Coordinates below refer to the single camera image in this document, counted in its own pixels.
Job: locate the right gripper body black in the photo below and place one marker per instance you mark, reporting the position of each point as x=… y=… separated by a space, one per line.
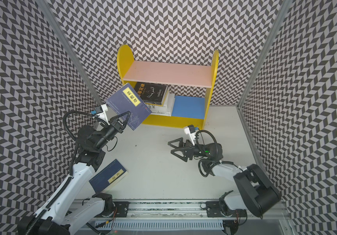
x=198 y=150

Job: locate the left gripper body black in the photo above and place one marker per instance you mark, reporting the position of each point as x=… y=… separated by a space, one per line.
x=114 y=128

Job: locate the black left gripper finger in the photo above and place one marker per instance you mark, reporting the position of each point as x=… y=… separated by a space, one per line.
x=114 y=120
x=123 y=119

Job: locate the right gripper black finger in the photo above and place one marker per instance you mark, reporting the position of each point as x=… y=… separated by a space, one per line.
x=179 y=143
x=181 y=154

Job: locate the navy book yellow label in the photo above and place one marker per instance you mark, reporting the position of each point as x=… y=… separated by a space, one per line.
x=108 y=177
x=127 y=99

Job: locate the black book orange title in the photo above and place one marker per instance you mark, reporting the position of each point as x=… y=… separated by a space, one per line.
x=152 y=93

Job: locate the white thin book small text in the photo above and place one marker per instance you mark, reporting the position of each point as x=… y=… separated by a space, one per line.
x=167 y=113

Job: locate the white book black bold text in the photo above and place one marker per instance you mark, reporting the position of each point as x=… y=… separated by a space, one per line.
x=168 y=104

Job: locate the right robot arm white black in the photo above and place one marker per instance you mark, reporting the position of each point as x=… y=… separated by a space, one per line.
x=255 y=192

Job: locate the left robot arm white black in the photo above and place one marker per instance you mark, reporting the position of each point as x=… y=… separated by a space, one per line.
x=53 y=217

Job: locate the yellow pink blue bookshelf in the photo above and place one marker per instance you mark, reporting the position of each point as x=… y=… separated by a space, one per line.
x=186 y=110

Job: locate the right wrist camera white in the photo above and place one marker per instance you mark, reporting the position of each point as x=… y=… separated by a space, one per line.
x=191 y=131

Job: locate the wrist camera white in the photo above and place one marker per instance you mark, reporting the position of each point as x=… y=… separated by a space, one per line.
x=191 y=131
x=100 y=112

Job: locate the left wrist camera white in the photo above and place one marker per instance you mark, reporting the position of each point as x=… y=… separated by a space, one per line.
x=100 y=112

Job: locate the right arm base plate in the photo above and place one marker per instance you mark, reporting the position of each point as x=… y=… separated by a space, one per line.
x=215 y=209

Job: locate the aluminium front rail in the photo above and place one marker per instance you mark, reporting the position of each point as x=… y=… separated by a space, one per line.
x=171 y=209

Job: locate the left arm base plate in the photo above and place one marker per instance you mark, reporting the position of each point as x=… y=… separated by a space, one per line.
x=118 y=209

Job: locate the aluminium corner post left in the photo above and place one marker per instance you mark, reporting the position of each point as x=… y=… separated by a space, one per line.
x=46 y=10

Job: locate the aluminium corner post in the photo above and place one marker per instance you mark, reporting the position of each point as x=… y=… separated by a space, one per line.
x=46 y=10
x=286 y=4

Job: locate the aluminium corner post right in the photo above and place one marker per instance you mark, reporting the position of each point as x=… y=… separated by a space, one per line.
x=286 y=4

